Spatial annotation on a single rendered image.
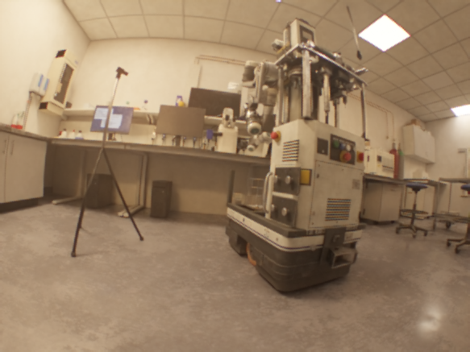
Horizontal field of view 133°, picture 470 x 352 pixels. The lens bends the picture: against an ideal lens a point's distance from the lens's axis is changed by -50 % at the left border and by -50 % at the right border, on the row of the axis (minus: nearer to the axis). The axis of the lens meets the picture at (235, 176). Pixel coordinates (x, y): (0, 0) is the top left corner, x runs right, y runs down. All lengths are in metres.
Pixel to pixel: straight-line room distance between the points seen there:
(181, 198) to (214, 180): 0.51
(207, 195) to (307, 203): 2.02
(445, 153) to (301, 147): 5.91
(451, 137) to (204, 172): 6.23
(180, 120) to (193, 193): 1.01
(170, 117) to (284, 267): 1.94
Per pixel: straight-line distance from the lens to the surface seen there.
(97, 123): 2.67
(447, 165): 6.48
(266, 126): 1.21
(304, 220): 0.87
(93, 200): 2.54
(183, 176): 2.73
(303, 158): 0.87
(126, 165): 2.90
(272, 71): 1.24
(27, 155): 2.32
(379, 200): 3.43
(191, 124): 2.29
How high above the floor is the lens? 0.51
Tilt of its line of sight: 1 degrees up
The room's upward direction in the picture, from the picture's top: 6 degrees clockwise
